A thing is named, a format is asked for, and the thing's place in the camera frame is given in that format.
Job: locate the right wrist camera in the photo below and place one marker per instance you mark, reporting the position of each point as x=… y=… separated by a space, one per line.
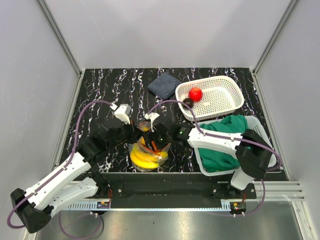
x=151 y=117

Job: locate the white basket with clothes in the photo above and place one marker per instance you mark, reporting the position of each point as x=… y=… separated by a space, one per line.
x=253 y=124

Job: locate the green cloth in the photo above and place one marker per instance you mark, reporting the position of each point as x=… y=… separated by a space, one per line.
x=215 y=161

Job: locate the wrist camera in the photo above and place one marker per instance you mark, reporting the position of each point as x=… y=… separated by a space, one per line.
x=121 y=112
x=151 y=117

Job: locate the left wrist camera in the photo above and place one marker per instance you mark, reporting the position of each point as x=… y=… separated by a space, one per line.
x=121 y=112

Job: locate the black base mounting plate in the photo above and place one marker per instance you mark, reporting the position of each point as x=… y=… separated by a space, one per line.
x=168 y=191

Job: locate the dark fake avocado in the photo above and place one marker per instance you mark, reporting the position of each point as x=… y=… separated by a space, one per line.
x=188 y=102

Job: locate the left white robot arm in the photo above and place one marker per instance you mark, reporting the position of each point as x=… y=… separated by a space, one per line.
x=75 y=178

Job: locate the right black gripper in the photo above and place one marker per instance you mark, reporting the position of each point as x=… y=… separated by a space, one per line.
x=150 y=136

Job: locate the yellow fake bananas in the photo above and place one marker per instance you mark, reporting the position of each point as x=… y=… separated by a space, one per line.
x=146 y=160

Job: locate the red fake apple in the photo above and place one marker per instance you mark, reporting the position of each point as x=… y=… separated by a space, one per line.
x=195 y=94

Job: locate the dark blue folded cloth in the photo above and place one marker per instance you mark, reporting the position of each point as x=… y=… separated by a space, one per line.
x=164 y=86

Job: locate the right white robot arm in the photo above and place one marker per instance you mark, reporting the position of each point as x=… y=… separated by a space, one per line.
x=251 y=151

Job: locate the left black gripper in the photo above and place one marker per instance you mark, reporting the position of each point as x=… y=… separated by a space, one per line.
x=135 y=133

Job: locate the clear zip top bag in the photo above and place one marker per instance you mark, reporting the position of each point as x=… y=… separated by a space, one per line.
x=145 y=126

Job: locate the white perforated basket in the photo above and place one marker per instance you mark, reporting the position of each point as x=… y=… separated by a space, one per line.
x=220 y=96

